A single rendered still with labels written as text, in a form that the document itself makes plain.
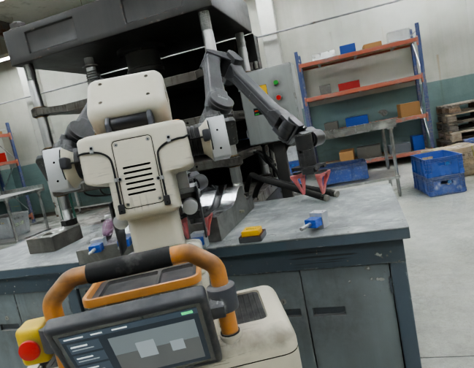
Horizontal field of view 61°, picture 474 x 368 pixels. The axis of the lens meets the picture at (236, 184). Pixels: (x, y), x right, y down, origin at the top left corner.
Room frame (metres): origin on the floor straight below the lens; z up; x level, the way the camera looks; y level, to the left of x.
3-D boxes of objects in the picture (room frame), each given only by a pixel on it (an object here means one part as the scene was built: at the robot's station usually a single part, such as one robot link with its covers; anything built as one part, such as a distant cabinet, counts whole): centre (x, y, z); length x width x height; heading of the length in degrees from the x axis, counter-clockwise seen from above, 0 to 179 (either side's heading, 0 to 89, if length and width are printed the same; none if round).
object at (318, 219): (1.32, -0.22, 0.83); 0.13 x 0.05 x 0.05; 136
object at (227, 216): (1.70, 0.14, 0.87); 0.50 x 0.26 x 0.14; 162
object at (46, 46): (2.75, 0.42, 1.75); 1.30 x 0.89 x 0.62; 72
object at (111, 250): (1.73, 0.51, 0.86); 0.50 x 0.26 x 0.11; 179
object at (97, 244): (1.46, 0.56, 0.86); 0.13 x 0.05 x 0.05; 179
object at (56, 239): (1.93, 0.91, 0.84); 0.20 x 0.15 x 0.07; 162
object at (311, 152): (1.34, -0.25, 1.04); 0.10 x 0.07 x 0.07; 45
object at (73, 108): (2.72, 0.42, 1.45); 1.29 x 0.82 x 0.19; 72
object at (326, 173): (1.33, -0.27, 0.97); 0.07 x 0.07 x 0.09; 45
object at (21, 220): (6.16, 3.58, 0.42); 0.60 x 0.42 x 0.33; 68
